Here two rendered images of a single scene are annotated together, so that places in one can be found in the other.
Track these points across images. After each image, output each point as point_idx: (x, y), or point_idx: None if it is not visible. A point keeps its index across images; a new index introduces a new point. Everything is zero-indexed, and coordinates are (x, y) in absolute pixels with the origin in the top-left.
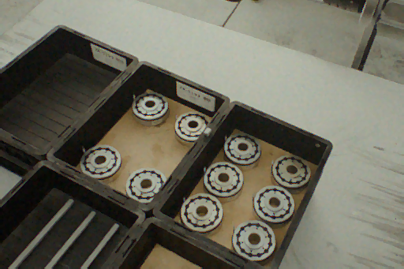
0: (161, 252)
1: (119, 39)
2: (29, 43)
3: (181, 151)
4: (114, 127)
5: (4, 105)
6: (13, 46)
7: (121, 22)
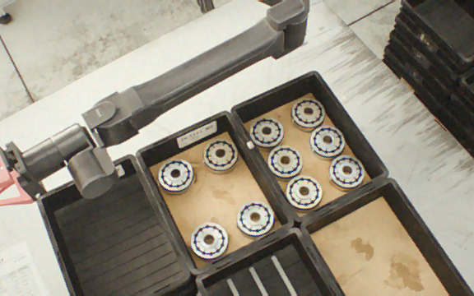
0: (313, 238)
1: None
2: None
3: (234, 177)
4: (173, 215)
5: (83, 293)
6: None
7: (20, 150)
